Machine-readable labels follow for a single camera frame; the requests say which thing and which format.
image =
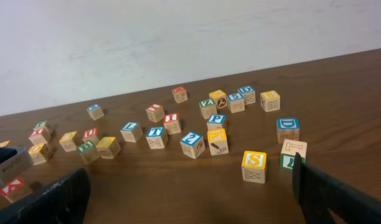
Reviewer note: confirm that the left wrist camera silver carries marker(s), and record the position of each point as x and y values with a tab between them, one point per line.
15	165

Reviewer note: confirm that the blue D block lower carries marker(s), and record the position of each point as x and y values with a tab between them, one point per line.
287	128

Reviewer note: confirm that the yellow block left middle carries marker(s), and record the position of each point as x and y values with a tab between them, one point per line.
40	153

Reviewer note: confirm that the red A block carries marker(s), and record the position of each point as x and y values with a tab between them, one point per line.
15	190

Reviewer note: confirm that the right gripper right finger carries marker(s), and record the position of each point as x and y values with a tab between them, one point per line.
318	193

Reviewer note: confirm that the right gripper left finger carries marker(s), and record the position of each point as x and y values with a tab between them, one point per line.
62	201

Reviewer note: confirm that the yellow block lower right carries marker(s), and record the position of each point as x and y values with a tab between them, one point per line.
254	167

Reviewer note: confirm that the blue X block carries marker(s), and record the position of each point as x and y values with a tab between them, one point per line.
95	111

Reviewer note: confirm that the red Y block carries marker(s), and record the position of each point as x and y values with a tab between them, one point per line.
40	136

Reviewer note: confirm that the blue d block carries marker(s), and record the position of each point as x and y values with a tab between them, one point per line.
287	128
248	92

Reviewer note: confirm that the yellow block top right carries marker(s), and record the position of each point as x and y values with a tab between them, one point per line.
219	97

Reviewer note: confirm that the blue 5 block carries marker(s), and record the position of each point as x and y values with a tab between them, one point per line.
236	102

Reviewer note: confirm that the blue T block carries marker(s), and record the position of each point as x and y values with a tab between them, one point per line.
157	137

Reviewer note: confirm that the green B block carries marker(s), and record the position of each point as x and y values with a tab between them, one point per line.
88	152

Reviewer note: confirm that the yellow block far right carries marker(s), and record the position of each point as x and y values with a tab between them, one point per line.
270	101

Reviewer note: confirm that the red i block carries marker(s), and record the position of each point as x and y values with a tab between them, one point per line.
155	112
172	123

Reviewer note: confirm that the yellow block beside 2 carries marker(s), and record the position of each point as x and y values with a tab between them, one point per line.
217	140

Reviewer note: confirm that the blue D block upper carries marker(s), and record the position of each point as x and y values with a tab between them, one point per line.
248	92

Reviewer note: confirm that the yellow block far left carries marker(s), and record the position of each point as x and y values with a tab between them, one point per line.
5	143

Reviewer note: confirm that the red H block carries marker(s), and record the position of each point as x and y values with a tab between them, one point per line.
179	94

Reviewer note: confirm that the yellow block beside B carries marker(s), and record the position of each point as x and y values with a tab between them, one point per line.
108	147

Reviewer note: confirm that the white green Z block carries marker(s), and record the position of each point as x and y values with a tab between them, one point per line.
288	153

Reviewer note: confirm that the green F block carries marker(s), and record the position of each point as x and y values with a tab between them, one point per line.
44	124

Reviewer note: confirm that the blue 2 block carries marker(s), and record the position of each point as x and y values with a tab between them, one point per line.
192	144

